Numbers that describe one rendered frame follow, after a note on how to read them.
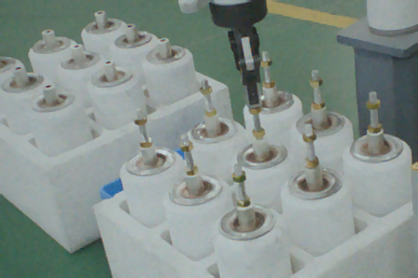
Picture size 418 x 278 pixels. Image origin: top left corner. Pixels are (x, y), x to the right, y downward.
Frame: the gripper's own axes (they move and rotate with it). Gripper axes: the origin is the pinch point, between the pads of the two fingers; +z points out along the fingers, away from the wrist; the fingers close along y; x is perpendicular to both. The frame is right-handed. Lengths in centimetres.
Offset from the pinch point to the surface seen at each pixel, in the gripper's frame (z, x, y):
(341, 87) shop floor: 36, -24, 67
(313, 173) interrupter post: 8.0, -5.8, -11.1
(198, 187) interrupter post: 9.3, 9.8, -7.1
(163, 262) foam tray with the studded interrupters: 18.0, 16.4, -10.9
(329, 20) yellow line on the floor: 35, -29, 107
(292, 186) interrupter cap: 10.3, -2.9, -9.8
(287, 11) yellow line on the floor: 35, -20, 120
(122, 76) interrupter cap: 10.0, 21.0, 36.8
